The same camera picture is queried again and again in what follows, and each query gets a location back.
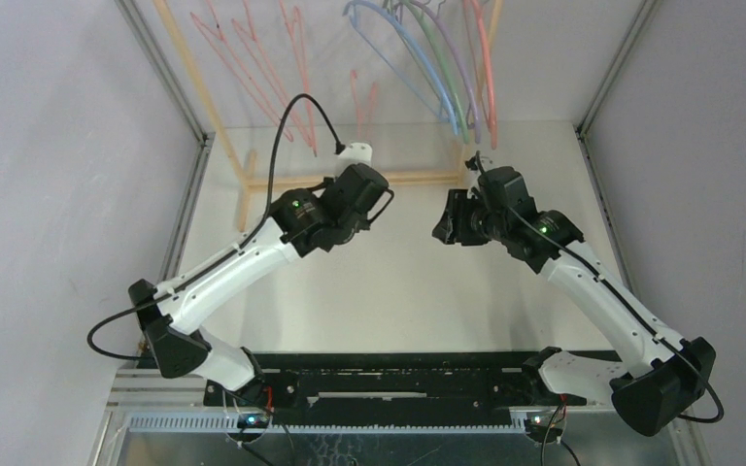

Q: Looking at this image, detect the pink wire hanger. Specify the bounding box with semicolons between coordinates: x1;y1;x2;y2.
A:
231;1;309;148
279;1;317;155
350;69;379;143
190;1;282;126

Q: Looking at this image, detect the green plastic hanger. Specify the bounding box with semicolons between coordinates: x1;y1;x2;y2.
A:
382;1;473;145

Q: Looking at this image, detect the blue plastic hanger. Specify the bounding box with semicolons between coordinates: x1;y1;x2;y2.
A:
342;1;461;136

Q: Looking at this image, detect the purple plastic hanger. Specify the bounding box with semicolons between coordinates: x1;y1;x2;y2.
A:
399;1;482;144

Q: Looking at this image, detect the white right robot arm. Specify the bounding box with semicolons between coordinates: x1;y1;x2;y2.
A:
432;166;717;437

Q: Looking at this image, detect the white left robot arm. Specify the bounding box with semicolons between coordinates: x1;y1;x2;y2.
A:
130;163;393;405

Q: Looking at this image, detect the pink hanger on rod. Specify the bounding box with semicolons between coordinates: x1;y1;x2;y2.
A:
462;1;504;150

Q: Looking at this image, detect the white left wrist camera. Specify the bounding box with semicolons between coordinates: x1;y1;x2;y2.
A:
334;142;373;175

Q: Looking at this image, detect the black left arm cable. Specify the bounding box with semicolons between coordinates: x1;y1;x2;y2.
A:
86;92;349;361

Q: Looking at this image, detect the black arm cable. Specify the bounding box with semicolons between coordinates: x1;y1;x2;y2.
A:
86;92;349;361
463;151;726;466

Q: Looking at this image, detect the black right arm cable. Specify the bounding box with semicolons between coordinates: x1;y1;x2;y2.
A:
463;151;726;466

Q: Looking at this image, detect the wooden hanger rack frame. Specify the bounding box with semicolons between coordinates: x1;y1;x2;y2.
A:
153;1;491;230

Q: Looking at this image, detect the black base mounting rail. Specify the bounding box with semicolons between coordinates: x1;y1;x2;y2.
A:
202;349;619;429

